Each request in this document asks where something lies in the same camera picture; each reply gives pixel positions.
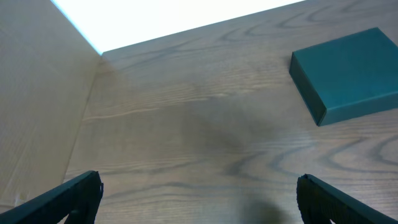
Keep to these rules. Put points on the dark green gift box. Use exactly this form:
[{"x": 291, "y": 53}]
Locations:
[{"x": 346, "y": 78}]

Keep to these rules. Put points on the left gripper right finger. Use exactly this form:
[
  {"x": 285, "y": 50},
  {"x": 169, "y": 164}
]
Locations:
[{"x": 321, "y": 203}]

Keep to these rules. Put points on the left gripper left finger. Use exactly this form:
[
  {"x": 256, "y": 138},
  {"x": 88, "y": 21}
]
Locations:
[{"x": 75, "y": 201}]

